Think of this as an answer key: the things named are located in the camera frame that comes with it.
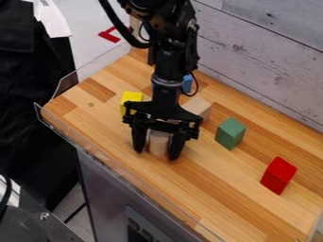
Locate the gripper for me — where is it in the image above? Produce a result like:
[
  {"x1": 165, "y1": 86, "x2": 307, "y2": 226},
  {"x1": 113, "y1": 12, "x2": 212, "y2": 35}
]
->
[{"x1": 121, "y1": 75, "x2": 205, "y2": 162}]

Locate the white block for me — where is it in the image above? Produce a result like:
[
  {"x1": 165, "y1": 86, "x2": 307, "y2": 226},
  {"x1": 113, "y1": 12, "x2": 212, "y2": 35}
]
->
[{"x1": 144, "y1": 128, "x2": 175, "y2": 159}]

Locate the yellow block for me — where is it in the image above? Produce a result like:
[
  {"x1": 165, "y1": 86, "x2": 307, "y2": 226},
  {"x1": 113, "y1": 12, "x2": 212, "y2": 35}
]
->
[{"x1": 119, "y1": 90, "x2": 145, "y2": 117}]

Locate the beige block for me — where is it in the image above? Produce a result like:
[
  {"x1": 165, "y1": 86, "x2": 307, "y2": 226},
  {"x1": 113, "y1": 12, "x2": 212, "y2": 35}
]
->
[{"x1": 180, "y1": 95, "x2": 215, "y2": 123}]

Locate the blue block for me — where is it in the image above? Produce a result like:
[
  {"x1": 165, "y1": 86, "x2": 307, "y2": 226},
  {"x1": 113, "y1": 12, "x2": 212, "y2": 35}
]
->
[{"x1": 181, "y1": 74, "x2": 195, "y2": 94}]

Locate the green block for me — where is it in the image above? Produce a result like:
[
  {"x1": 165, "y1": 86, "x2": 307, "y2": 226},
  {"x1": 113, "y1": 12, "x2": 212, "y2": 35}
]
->
[{"x1": 214, "y1": 117, "x2": 247, "y2": 151}]

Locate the red block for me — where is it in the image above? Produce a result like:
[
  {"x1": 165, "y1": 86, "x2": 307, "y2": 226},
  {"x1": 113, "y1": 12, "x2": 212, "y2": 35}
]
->
[{"x1": 258, "y1": 156, "x2": 299, "y2": 197}]

